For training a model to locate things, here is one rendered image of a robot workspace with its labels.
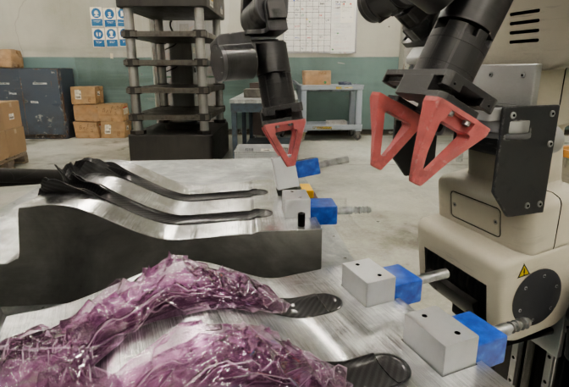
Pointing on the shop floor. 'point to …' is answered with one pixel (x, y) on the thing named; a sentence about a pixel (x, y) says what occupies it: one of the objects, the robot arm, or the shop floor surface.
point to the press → (163, 138)
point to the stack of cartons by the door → (98, 114)
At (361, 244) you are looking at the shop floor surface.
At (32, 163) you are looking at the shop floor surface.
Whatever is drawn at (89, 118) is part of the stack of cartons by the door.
